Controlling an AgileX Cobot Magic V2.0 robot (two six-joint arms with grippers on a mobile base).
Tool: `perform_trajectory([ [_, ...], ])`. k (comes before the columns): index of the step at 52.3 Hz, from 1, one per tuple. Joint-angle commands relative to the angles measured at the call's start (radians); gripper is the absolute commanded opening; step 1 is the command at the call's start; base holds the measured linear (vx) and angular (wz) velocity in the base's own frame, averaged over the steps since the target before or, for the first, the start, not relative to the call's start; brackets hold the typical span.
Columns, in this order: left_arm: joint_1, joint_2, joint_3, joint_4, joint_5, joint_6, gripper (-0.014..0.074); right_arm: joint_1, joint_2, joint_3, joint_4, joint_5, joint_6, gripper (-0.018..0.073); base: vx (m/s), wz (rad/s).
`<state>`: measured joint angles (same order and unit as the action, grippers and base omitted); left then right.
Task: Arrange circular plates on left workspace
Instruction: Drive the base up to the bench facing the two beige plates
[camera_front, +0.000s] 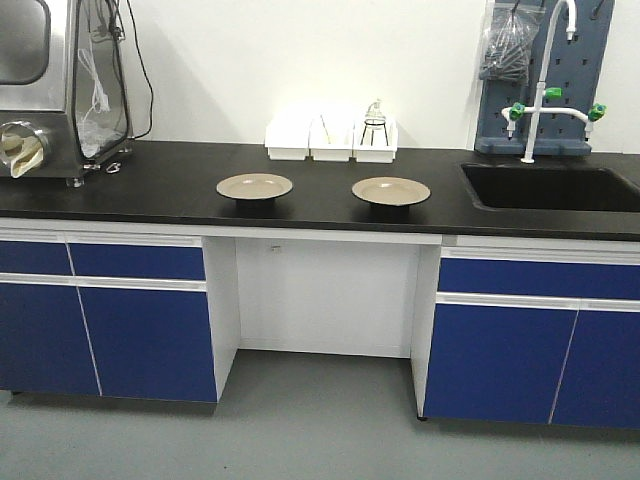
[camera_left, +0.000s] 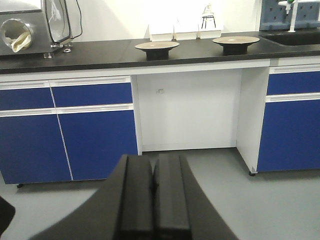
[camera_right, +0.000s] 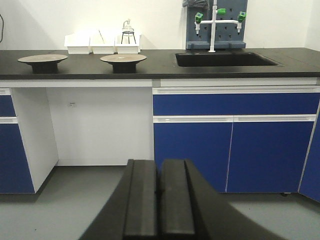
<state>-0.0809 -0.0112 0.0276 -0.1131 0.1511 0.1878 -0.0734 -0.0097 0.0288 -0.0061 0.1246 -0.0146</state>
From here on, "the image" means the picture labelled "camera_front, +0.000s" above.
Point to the tan round plate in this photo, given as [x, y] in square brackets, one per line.
[391, 191]
[254, 186]

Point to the middle white storage bin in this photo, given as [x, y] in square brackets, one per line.
[331, 138]

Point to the white storage bin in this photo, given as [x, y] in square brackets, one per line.
[331, 138]
[287, 136]
[368, 154]

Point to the left white storage bin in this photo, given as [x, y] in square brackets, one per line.
[287, 136]

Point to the right white storage bin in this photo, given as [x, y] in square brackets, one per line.
[368, 154]

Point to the round glass flask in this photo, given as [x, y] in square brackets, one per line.
[374, 117]

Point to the blue lab cabinet left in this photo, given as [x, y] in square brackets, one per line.
[145, 314]

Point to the blue lab cabinet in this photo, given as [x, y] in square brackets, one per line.
[527, 330]
[145, 314]

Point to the black lab sink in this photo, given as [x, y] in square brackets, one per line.
[581, 189]

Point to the blue lab cabinet right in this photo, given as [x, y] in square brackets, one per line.
[527, 330]

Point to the plastic bag of pegs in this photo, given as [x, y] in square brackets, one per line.
[508, 42]

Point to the white lab faucet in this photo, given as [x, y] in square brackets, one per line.
[518, 110]

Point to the stainless steel glove box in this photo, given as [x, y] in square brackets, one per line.
[64, 107]

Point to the blue pegboard drying rack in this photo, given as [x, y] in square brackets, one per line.
[574, 67]

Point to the black wire tripod stand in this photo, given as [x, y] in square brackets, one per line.
[375, 137]

